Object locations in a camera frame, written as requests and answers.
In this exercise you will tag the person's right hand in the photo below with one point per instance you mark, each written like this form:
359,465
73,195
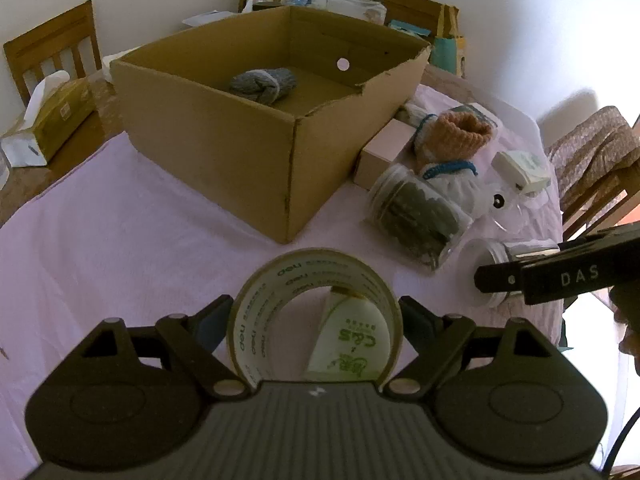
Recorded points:
629,330

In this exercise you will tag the clear jar dark contents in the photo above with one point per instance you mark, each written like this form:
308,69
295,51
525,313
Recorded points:
420,215

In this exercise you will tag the clear glass bowl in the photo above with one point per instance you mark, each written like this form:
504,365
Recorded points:
520,215

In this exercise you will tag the chair with patterned cushion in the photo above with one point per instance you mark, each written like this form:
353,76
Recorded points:
595,145

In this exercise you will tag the large clear jar black lid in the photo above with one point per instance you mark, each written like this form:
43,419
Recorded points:
357,2

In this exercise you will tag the small beige box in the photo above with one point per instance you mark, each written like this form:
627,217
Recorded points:
385,152

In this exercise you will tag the white paper sheets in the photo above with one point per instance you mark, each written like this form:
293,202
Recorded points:
207,17

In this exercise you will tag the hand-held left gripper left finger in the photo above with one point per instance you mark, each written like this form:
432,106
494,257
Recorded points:
210,327

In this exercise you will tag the orange knitted sock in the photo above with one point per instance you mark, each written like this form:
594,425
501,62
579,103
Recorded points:
457,135

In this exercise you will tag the white sock blue stripe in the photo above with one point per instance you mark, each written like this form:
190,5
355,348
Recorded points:
417,115

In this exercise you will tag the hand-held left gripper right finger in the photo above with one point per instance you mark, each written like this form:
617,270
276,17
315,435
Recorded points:
417,321

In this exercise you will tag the green white tissue packet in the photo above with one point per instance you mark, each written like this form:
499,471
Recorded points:
345,340

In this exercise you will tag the teal paper bag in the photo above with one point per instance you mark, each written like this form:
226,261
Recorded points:
447,50

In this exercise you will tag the pink tablecloth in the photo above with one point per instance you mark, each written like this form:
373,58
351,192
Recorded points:
125,240

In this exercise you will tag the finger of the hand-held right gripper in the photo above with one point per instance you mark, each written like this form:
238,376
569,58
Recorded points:
600,240
500,275

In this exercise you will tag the clear jar metal lid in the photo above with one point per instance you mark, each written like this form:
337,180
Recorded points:
487,255

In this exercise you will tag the large cardboard box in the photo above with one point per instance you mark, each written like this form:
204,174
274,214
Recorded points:
210,150

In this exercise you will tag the yellow tissue box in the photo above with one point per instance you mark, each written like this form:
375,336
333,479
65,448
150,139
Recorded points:
60,120

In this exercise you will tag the clear packing tape roll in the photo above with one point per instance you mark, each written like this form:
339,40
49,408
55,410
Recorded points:
260,280

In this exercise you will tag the clear plastic jar white lid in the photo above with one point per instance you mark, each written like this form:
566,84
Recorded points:
520,170

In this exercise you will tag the white sock crochet blue trim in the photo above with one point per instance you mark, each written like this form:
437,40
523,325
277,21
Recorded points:
457,185

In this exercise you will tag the grey rolled sock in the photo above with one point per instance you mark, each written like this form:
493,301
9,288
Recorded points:
262,85

